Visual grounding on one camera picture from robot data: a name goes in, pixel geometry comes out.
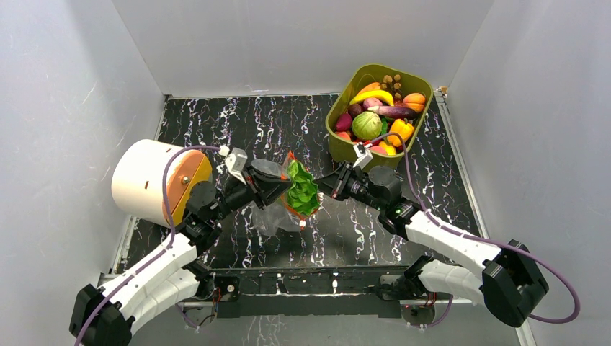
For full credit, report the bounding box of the yellow bell pepper toy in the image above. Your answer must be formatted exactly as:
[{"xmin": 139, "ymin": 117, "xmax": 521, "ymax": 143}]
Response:
[{"xmin": 386, "ymin": 119, "xmax": 415, "ymax": 148}]

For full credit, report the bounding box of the pink peach toy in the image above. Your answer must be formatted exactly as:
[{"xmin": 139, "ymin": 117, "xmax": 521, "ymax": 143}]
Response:
[{"xmin": 336, "ymin": 131, "xmax": 352, "ymax": 141}]

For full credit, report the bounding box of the green cabbage toy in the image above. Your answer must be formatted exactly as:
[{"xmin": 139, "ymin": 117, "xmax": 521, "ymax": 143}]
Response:
[{"xmin": 352, "ymin": 111, "xmax": 383, "ymax": 141}]

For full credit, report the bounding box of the pink sweet potato toy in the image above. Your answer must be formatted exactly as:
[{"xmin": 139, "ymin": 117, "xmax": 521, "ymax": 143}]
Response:
[{"xmin": 362, "ymin": 97, "xmax": 385, "ymax": 110}]

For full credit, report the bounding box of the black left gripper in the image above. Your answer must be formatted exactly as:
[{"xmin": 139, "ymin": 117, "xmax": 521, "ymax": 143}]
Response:
[{"xmin": 210, "ymin": 164, "xmax": 293, "ymax": 223}]

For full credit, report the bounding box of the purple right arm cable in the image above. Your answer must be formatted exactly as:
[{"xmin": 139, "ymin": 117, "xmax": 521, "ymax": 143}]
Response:
[{"xmin": 367, "ymin": 133, "xmax": 582, "ymax": 324}]

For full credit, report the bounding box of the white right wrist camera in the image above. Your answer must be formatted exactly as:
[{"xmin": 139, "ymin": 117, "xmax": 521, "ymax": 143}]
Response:
[{"xmin": 353, "ymin": 142, "xmax": 373, "ymax": 171}]

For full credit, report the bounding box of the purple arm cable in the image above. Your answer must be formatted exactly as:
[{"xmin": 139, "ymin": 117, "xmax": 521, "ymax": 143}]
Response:
[
  {"xmin": 367, "ymin": 133, "xmax": 582, "ymax": 324},
  {"xmin": 73, "ymin": 144, "xmax": 230, "ymax": 346}
]

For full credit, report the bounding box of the dark red beet toy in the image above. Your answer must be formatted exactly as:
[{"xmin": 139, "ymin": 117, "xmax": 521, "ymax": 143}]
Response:
[{"xmin": 334, "ymin": 112, "xmax": 352, "ymax": 132}]

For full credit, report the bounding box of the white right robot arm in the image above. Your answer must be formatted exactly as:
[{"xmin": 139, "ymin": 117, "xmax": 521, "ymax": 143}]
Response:
[{"xmin": 314, "ymin": 162, "xmax": 549, "ymax": 327}]

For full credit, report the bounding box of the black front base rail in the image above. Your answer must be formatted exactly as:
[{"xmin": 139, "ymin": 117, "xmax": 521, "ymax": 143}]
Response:
[{"xmin": 214, "ymin": 265, "xmax": 428, "ymax": 319}]

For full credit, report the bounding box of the orange carrot toy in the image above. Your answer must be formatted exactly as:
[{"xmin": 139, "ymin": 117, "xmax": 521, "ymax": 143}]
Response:
[{"xmin": 358, "ymin": 82, "xmax": 381, "ymax": 94}]

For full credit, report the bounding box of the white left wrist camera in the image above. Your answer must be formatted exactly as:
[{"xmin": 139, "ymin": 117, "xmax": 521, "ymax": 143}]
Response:
[{"xmin": 224, "ymin": 148, "xmax": 248, "ymax": 184}]

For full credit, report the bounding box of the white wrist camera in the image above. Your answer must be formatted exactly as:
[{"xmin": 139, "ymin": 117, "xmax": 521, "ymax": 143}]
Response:
[
  {"xmin": 224, "ymin": 148, "xmax": 248, "ymax": 184},
  {"xmin": 353, "ymin": 142, "xmax": 373, "ymax": 171}
]

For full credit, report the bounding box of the clear zip top bag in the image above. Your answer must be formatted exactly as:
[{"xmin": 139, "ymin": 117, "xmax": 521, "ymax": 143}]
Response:
[{"xmin": 251, "ymin": 153, "xmax": 318, "ymax": 236}]

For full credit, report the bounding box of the white orange cylinder roll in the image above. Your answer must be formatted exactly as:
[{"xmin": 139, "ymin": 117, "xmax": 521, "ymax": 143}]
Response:
[{"xmin": 111, "ymin": 139, "xmax": 212, "ymax": 227}]

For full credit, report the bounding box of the green lettuce toy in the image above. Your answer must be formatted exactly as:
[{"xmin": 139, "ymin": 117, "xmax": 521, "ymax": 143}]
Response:
[{"xmin": 284, "ymin": 160, "xmax": 320, "ymax": 218}]

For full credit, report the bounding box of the orange pumpkin toy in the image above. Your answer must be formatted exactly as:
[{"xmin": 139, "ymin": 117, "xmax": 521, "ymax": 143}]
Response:
[{"xmin": 402, "ymin": 92, "xmax": 427, "ymax": 113}]

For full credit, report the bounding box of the brown nuts cluster toy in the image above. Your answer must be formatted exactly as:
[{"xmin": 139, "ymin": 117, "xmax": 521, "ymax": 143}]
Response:
[{"xmin": 380, "ymin": 74, "xmax": 403, "ymax": 100}]

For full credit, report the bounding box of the yellow banana toy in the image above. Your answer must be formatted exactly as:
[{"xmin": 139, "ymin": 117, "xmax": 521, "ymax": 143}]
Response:
[{"xmin": 349, "ymin": 90, "xmax": 394, "ymax": 106}]

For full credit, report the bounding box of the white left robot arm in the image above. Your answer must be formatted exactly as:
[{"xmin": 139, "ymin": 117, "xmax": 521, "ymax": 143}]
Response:
[{"xmin": 69, "ymin": 160, "xmax": 292, "ymax": 345}]

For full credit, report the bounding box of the olive green plastic bin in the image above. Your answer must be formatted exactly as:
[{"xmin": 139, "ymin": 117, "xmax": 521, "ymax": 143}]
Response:
[{"xmin": 325, "ymin": 64, "xmax": 433, "ymax": 169}]

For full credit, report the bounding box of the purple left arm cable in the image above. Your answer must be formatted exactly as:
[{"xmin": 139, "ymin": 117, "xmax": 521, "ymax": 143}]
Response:
[{"xmin": 73, "ymin": 144, "xmax": 230, "ymax": 346}]

